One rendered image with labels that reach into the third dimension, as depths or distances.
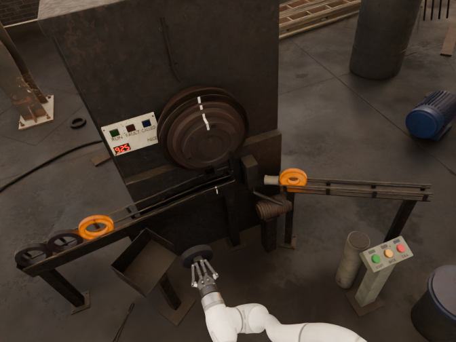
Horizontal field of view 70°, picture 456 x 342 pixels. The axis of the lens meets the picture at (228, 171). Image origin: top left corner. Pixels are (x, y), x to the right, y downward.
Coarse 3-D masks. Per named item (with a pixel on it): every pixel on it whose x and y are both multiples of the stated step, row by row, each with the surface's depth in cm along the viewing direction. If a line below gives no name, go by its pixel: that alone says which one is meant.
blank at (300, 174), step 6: (294, 168) 188; (282, 174) 190; (288, 174) 188; (294, 174) 187; (300, 174) 187; (282, 180) 193; (288, 180) 194; (294, 180) 195; (300, 180) 190; (306, 180) 189
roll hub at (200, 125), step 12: (216, 120) 150; (192, 132) 148; (204, 132) 152; (216, 132) 155; (228, 132) 156; (192, 144) 154; (204, 144) 154; (216, 144) 157; (228, 144) 162; (192, 156) 158; (204, 156) 162; (216, 156) 165; (228, 156) 167
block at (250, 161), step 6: (246, 156) 196; (252, 156) 196; (246, 162) 192; (252, 162) 192; (246, 168) 190; (252, 168) 192; (246, 174) 195; (252, 174) 196; (258, 174) 198; (246, 180) 199; (252, 180) 199; (258, 180) 202; (246, 186) 204; (252, 186) 203; (258, 186) 205
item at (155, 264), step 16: (144, 240) 180; (160, 240) 176; (128, 256) 173; (144, 256) 178; (160, 256) 177; (176, 256) 176; (128, 272) 174; (144, 272) 173; (160, 272) 171; (144, 288) 167; (160, 288) 195; (176, 288) 226; (160, 304) 220; (176, 304) 213; (192, 304) 217; (176, 320) 211
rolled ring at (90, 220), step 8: (88, 216) 180; (96, 216) 180; (104, 216) 183; (80, 224) 180; (88, 224) 179; (112, 224) 186; (80, 232) 181; (88, 232) 187; (96, 232) 190; (104, 232) 189
